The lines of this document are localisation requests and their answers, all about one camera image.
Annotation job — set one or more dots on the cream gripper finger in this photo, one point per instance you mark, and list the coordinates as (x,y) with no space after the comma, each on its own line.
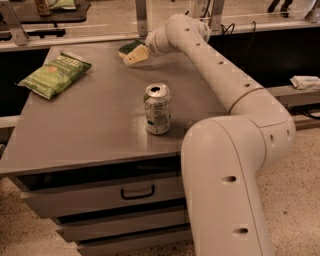
(138,54)

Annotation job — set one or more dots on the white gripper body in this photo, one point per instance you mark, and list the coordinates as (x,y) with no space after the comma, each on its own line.
(150,47)

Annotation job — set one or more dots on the green and yellow sponge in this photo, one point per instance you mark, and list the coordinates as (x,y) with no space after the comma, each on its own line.
(128,48)

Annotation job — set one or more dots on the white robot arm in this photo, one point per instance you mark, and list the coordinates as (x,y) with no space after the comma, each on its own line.
(220,156)

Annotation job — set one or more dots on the silver 7up soda can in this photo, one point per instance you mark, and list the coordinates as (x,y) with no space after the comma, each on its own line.
(157,105)

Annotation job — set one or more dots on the green chip bag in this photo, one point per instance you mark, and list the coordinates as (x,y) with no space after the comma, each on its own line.
(55,76)

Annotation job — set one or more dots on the grey drawer cabinet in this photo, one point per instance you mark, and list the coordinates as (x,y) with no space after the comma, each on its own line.
(71,155)

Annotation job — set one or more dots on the dark background table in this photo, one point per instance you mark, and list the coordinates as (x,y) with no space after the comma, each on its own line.
(27,13)

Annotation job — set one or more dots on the metal frame rail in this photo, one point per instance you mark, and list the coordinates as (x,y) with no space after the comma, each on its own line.
(110,20)

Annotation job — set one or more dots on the black drawer handle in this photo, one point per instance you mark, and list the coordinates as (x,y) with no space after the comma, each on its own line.
(129,195)

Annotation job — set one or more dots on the white packet on rail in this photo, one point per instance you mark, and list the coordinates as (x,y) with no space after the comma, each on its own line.
(306,82)

